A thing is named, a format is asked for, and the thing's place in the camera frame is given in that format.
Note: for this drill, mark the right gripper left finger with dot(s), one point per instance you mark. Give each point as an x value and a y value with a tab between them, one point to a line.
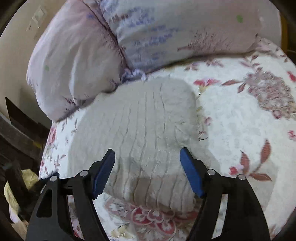
51	218

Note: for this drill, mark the yellow plastic bag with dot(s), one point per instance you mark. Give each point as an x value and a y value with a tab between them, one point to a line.
22	184

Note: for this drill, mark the pink pillow with blue print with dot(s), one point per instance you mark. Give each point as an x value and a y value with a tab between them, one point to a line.
152	34

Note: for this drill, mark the beige ribbed knit garment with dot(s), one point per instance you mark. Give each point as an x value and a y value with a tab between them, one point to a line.
146	124

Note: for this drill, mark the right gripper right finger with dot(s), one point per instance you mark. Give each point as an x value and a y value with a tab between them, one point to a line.
244	218

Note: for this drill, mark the white wall socket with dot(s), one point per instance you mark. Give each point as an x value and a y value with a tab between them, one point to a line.
37	20

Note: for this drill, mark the floral bedspread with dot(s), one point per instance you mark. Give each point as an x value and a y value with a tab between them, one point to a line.
247	106

